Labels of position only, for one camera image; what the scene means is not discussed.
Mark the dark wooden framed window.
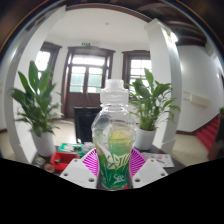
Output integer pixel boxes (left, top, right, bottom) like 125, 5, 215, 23
121, 49, 153, 89
34, 41, 63, 84

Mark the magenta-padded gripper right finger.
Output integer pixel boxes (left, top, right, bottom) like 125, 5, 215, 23
129, 148, 169, 190

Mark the black chair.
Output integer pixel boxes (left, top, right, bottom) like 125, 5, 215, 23
73, 106, 103, 145

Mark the red carpeted staircase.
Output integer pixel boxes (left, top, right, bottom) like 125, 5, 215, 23
195, 114, 222, 152

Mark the round printed sticker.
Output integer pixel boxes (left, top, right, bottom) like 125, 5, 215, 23
44, 163, 56, 174
34, 157, 47, 167

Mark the printed paper leaflet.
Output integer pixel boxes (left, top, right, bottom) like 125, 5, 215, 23
143, 151, 175, 168

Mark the dark tea tray with cups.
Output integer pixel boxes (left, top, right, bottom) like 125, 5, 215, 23
83, 141, 96, 154

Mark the white wall-mounted unit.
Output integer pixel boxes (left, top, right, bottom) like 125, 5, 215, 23
182, 91, 211, 108

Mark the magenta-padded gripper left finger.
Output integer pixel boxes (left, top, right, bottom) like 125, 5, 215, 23
59, 148, 100, 190

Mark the clear green-labelled drink bottle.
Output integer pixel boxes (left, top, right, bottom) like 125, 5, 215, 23
90, 78, 138, 191

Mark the dark wooden glazed double door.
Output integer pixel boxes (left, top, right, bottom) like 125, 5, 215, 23
61, 46, 116, 119

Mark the potted plant in white pot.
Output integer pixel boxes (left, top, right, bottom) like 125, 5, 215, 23
127, 68, 181, 152
9, 59, 63, 158

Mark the green box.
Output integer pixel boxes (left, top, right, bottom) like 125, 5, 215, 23
58, 143, 85, 158

